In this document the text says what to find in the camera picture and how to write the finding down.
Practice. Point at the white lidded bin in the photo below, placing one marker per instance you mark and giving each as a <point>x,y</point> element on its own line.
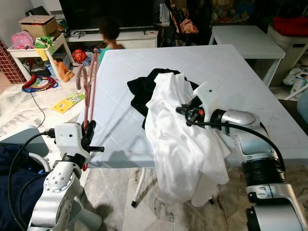
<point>288,53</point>

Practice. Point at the yellow picture book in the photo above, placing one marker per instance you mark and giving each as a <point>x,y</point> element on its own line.
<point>67,102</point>

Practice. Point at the blue red kids bag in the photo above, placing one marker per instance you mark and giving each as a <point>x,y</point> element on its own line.
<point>39,84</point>

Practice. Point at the pink plastic hanger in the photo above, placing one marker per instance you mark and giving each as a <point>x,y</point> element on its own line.
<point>89,91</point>

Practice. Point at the white kids play table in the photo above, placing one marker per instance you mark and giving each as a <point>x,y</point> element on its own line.
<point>57,45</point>

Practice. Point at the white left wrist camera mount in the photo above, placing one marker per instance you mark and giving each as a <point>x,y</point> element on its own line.
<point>67,139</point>

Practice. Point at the peach cloth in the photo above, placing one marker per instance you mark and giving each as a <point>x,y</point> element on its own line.
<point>187,26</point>

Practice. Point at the black television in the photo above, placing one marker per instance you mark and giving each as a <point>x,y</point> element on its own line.
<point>106,12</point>

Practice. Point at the white television stand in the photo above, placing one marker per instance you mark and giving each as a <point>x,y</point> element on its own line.
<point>134,39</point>

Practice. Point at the navy blue garment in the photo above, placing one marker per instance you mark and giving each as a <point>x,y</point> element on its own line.
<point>19,192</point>

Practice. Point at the white plastic folding table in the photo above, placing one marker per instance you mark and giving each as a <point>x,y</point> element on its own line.
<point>236,62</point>

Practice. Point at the white shirt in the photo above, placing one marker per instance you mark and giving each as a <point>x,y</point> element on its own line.
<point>178,144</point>

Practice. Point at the black garment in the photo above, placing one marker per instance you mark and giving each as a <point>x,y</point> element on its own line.
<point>139,91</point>

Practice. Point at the orange plush toy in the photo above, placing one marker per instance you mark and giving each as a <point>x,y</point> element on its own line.
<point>64,72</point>

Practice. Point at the orange red ball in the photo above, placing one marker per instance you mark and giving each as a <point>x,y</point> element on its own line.
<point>79,56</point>

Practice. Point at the green cloth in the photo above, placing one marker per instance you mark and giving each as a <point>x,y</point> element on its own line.
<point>44,43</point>

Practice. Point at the cardboard box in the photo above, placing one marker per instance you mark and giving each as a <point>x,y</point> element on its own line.
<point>37,26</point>

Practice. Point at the pink bag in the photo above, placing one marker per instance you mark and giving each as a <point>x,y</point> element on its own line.
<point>22,41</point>

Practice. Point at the small white plastic table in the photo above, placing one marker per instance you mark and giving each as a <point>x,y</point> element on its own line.
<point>245,41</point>

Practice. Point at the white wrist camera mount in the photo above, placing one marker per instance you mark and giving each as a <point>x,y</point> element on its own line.
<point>207,96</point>
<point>67,139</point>

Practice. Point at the child in teal shirt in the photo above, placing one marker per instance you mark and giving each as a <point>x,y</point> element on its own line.
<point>111,33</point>

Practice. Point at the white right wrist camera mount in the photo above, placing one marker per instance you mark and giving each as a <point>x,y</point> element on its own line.
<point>207,96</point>

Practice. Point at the red cloth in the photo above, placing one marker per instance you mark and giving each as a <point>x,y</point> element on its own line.
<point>291,25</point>

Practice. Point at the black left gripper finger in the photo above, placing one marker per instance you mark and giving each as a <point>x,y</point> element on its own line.
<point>89,132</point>

